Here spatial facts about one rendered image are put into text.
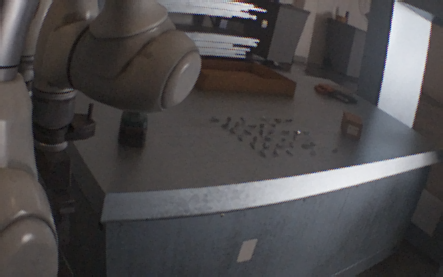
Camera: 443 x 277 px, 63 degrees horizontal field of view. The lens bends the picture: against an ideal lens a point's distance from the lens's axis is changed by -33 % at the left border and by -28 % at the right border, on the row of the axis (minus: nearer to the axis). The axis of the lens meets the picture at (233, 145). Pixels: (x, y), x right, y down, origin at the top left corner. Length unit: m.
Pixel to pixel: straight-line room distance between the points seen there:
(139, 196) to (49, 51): 0.46
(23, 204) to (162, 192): 0.71
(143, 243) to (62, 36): 0.64
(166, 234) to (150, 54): 0.68
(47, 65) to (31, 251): 0.36
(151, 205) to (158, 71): 0.51
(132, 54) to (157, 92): 0.05
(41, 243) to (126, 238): 0.77
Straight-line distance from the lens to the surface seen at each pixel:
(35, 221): 0.30
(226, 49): 5.43
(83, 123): 0.70
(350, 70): 7.56
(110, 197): 0.91
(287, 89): 1.94
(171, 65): 0.48
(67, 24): 0.60
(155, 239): 1.10
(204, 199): 1.03
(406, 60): 2.98
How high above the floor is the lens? 1.09
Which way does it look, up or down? 20 degrees down
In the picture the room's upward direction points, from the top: 14 degrees clockwise
